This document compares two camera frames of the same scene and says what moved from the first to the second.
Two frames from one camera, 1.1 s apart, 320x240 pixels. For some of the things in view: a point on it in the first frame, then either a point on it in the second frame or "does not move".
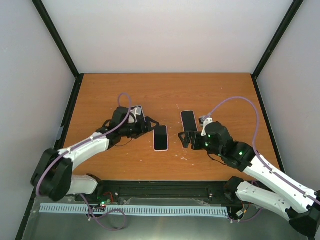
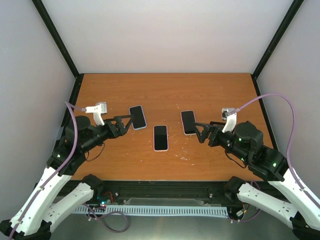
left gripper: [142, 130] to [122, 129]
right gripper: [195, 134] to [215, 129]
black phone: [160, 138] does not move
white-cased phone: [188, 120] does not move
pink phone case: [160, 138] does not move
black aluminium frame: [209, 192] does not move
